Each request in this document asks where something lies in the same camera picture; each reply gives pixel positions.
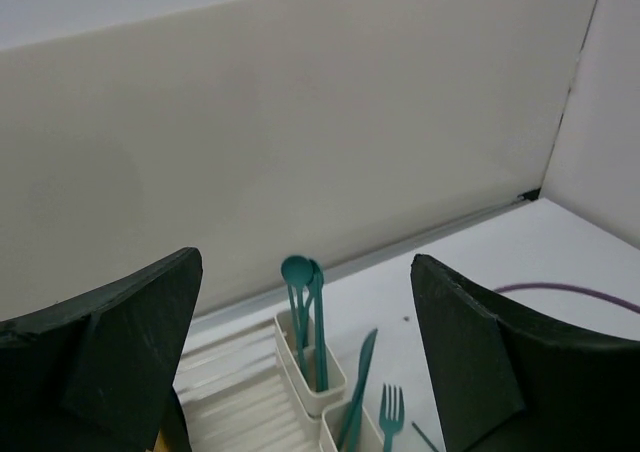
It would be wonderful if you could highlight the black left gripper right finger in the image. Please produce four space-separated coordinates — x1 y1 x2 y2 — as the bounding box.
410 254 639 451

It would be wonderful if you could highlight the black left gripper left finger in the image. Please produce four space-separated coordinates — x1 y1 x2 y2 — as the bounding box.
1 247 203 451

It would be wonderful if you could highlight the teal plastic fork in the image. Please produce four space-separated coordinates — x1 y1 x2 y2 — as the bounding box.
379 384 405 452

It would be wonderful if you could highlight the teal plastic spoon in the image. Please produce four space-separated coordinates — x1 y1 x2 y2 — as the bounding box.
302 259 324 324
280 255 313 378

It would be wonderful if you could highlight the white near utensil caddy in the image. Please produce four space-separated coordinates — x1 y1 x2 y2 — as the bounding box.
319 399 401 452

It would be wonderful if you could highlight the white utensil caddy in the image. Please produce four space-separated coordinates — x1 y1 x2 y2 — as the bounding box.
274 310 347 418
319 399 401 452

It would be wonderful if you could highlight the white far utensil caddy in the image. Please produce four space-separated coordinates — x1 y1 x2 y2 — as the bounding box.
274 310 347 418

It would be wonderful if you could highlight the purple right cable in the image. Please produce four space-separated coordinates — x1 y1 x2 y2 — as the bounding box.
492 281 640 316

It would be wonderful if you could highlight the white wire dish rack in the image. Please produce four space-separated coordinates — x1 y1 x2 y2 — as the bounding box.
174 321 321 451

